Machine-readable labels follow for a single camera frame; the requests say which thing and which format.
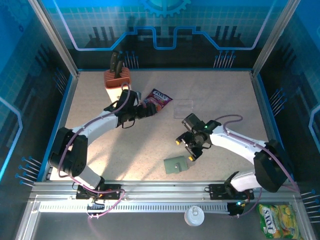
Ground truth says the purple Fox's candy bag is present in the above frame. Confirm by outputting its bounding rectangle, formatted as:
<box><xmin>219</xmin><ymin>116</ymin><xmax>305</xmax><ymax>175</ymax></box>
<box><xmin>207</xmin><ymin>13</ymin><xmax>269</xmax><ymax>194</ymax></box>
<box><xmin>142</xmin><ymin>88</ymin><xmax>174</xmax><ymax>116</ymax></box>

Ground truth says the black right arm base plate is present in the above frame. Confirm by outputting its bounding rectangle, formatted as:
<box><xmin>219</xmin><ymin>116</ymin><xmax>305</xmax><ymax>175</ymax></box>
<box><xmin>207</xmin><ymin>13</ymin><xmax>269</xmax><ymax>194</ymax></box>
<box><xmin>208</xmin><ymin>183</ymin><xmax>255</xmax><ymax>201</ymax></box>

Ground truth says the yellow green Fox's candy bag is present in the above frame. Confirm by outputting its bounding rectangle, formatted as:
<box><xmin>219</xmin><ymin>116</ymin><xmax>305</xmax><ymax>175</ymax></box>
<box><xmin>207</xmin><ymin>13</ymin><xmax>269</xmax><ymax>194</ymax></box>
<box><xmin>257</xmin><ymin>203</ymin><xmax>301</xmax><ymax>240</ymax></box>

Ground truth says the aluminium cross rail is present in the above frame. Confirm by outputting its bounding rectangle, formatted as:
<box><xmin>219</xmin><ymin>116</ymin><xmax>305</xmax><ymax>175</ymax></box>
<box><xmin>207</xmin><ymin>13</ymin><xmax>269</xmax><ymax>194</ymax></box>
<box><xmin>29</xmin><ymin>180</ymin><xmax>301</xmax><ymax>201</ymax></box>

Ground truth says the white and orange knife block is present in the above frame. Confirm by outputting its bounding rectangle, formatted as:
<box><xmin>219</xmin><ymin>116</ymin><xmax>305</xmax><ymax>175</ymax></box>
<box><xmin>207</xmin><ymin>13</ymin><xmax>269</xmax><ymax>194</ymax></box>
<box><xmin>103</xmin><ymin>66</ymin><xmax>133</xmax><ymax>105</ymax></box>

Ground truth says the aluminium side rail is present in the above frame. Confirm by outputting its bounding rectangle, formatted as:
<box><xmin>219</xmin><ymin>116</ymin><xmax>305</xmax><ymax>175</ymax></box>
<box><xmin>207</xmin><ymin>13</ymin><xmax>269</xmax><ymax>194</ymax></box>
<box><xmin>37</xmin><ymin>69</ymin><xmax>81</xmax><ymax>182</ymax></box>
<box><xmin>250</xmin><ymin>70</ymin><xmax>295</xmax><ymax>182</ymax></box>

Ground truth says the clear plastic tray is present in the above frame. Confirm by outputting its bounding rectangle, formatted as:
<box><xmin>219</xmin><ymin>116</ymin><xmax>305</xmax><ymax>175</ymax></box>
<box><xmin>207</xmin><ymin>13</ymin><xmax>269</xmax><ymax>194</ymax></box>
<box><xmin>173</xmin><ymin>99</ymin><xmax>195</xmax><ymax>120</ymax></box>

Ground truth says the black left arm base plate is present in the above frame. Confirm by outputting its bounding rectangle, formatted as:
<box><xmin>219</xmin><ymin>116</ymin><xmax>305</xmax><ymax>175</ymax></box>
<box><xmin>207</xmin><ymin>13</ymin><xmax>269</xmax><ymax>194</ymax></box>
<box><xmin>75</xmin><ymin>183</ymin><xmax>126</xmax><ymax>201</ymax></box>

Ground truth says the aluminium frame post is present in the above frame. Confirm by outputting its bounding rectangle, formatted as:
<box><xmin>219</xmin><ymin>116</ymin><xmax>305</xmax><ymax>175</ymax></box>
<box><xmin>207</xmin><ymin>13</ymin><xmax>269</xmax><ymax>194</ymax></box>
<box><xmin>251</xmin><ymin>0</ymin><xmax>303</xmax><ymax>78</ymax></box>
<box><xmin>26</xmin><ymin>0</ymin><xmax>81</xmax><ymax>78</ymax></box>

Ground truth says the short black-handled knife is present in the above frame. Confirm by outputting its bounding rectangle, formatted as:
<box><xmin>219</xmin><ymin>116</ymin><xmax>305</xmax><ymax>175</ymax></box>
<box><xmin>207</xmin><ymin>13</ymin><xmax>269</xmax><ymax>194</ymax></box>
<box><xmin>114</xmin><ymin>59</ymin><xmax>125</xmax><ymax>79</ymax></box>

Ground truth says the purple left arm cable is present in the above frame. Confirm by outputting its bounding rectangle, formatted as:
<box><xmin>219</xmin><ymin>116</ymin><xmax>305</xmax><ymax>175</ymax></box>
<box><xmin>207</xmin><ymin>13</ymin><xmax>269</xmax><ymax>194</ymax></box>
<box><xmin>57</xmin><ymin>81</ymin><xmax>131</xmax><ymax>220</ymax></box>

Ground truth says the long black-handled knife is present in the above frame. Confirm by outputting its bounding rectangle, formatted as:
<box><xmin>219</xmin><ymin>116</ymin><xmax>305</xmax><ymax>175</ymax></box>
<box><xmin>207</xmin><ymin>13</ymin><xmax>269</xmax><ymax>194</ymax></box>
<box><xmin>109</xmin><ymin>50</ymin><xmax>120</xmax><ymax>76</ymax></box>

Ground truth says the aluminium lower frame bar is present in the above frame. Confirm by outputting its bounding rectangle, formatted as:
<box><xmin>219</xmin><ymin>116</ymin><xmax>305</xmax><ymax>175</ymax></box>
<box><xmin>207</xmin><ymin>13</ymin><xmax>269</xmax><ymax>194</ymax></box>
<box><xmin>291</xmin><ymin>197</ymin><xmax>316</xmax><ymax>240</ymax></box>
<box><xmin>14</xmin><ymin>198</ymin><xmax>42</xmax><ymax>240</ymax></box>

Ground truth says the slotted grey cable duct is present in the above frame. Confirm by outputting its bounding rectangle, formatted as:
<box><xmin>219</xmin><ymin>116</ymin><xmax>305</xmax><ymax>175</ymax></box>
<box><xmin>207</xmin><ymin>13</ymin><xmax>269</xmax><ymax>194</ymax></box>
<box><xmin>38</xmin><ymin>201</ymin><xmax>231</xmax><ymax>214</ymax></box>

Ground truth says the black electronics box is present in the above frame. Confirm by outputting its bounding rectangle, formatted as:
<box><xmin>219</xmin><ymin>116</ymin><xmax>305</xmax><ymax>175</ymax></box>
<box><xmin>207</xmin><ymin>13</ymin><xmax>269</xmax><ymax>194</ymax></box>
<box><xmin>227</xmin><ymin>199</ymin><xmax>248</xmax><ymax>218</ymax></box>

